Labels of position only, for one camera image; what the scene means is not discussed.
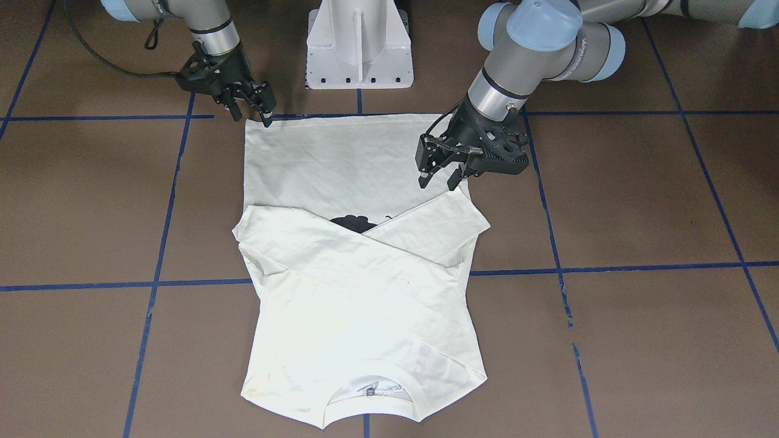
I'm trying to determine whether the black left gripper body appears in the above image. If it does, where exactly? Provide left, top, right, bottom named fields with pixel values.
left=416, top=97, right=529, bottom=178

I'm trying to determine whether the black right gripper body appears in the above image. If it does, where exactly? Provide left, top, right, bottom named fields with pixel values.
left=176, top=41, right=268, bottom=109

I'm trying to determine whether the cream long-sleeve cat shirt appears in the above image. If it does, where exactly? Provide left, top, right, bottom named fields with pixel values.
left=233, top=114, right=489, bottom=429

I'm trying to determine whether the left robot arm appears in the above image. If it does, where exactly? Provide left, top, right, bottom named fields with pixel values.
left=416, top=1, right=778, bottom=190

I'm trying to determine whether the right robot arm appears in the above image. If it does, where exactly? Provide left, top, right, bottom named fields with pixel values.
left=101, top=1, right=276, bottom=127

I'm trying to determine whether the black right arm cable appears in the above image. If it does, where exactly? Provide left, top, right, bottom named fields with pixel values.
left=61, top=0, right=183, bottom=78

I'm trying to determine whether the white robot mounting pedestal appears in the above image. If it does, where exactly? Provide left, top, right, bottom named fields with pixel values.
left=306, top=1, right=414, bottom=89

